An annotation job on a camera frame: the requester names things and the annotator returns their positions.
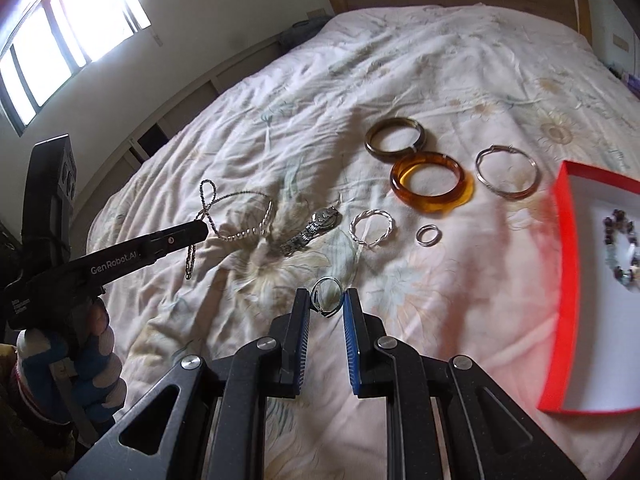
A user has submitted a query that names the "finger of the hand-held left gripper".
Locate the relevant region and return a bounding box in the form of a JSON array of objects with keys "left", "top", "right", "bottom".
[{"left": 142, "top": 221, "right": 209, "bottom": 264}]

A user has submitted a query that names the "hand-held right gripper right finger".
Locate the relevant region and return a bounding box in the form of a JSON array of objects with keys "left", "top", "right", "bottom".
[{"left": 342, "top": 302, "right": 586, "bottom": 480}]

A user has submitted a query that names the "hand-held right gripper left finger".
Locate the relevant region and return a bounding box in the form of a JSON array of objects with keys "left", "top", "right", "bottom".
[{"left": 65, "top": 302, "right": 313, "bottom": 480}]

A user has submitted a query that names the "silver rope chain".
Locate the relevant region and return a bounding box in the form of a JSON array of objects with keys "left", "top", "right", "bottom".
[{"left": 184, "top": 179, "right": 221, "bottom": 281}]

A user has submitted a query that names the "silver ring with setting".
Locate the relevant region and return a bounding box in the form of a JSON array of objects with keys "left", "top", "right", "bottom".
[{"left": 309, "top": 276, "right": 347, "bottom": 319}]

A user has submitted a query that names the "silver beaded bracelet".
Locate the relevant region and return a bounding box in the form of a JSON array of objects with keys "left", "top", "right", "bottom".
[{"left": 202, "top": 189, "right": 276, "bottom": 242}]

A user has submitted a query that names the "twisted silver bangle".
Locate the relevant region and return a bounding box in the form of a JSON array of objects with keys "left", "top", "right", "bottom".
[{"left": 349, "top": 209, "right": 396, "bottom": 248}]

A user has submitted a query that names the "small plain silver ring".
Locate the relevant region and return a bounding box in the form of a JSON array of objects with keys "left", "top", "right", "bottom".
[{"left": 416, "top": 225, "right": 443, "bottom": 248}]

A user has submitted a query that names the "silver wristwatch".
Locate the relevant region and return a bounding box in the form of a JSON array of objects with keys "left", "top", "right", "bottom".
[{"left": 279, "top": 206, "right": 342, "bottom": 257}]

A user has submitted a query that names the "amber bangle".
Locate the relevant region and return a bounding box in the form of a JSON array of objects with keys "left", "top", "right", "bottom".
[{"left": 390, "top": 151, "right": 475, "bottom": 218}]

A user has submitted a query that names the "thin silver bangle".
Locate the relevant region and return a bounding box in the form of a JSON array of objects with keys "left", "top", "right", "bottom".
[{"left": 474, "top": 145, "right": 542, "bottom": 202}]

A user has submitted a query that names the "dark brown bangle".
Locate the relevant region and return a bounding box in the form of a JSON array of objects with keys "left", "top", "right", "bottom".
[{"left": 364, "top": 116, "right": 427, "bottom": 165}]

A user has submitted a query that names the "red jewelry box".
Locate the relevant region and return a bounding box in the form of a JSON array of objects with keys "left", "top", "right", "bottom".
[{"left": 536, "top": 161, "right": 640, "bottom": 415}]

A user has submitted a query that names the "person's left forearm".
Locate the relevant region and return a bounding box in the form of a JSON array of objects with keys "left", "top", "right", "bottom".
[{"left": 0, "top": 342, "right": 96, "bottom": 480}]

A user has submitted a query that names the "person's left hand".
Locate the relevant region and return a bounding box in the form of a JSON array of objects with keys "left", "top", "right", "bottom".
[{"left": 15, "top": 304, "right": 123, "bottom": 426}]

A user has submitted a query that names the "window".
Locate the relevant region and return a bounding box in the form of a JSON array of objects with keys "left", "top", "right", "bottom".
[{"left": 0, "top": 0, "right": 152, "bottom": 136}]

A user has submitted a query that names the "floral blanket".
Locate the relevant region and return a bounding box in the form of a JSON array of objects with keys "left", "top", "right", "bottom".
[{"left": 86, "top": 5, "right": 640, "bottom": 480}]

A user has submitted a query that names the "dark bag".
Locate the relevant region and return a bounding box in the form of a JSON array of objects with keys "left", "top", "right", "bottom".
[{"left": 280, "top": 19, "right": 331, "bottom": 53}]

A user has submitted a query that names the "low beige wall cabinet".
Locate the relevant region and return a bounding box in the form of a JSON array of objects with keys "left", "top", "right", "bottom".
[{"left": 112, "top": 35, "right": 286, "bottom": 171}]

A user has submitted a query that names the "dark stone beaded bracelet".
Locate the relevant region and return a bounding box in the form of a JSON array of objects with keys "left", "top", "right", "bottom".
[{"left": 602, "top": 210, "right": 640, "bottom": 291}]

